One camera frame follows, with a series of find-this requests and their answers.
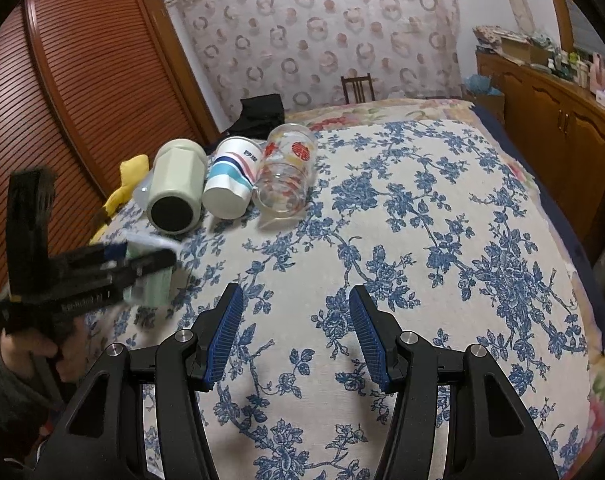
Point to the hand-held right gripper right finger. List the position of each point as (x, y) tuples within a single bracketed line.
[(370, 330)]

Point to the yellow plush toy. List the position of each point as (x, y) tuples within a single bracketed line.
[(125, 180)]

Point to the blue floral blanket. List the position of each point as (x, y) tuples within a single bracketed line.
[(422, 240)]

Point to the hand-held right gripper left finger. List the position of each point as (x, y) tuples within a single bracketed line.
[(226, 327)]

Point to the black bag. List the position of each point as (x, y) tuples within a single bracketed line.
[(255, 115)]

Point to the stack of folded cloths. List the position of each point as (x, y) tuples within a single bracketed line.
[(488, 37)]

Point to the pink bottle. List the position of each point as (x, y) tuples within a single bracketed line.
[(598, 72)]

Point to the person's left hand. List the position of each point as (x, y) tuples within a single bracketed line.
[(42, 352)]

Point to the patterned curtain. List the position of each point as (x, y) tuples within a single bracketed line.
[(322, 30)]

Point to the person's left forearm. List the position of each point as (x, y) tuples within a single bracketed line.
[(7, 400)]

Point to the colourful floral bedsheet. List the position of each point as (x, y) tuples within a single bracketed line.
[(382, 108)]

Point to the white striped paper cup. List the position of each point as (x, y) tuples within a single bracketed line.
[(230, 180)]

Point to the blue plastic bag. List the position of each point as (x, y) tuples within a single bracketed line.
[(482, 84)]

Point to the cardboard box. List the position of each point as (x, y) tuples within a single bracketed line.
[(519, 47)]

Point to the brown louvred wardrobe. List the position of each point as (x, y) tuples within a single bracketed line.
[(82, 85)]

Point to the pale green faceted mug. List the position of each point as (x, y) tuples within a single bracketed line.
[(175, 187)]

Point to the wooden chair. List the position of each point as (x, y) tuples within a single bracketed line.
[(357, 90)]

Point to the wooden sideboard cabinet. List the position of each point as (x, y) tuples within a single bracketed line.
[(547, 115)]

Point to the light green cup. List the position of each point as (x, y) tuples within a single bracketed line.
[(155, 287)]

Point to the clear glass cup red print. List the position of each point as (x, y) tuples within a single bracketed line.
[(282, 172)]

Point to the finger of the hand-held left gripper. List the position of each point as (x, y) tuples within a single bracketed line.
[(147, 262), (95, 255)]

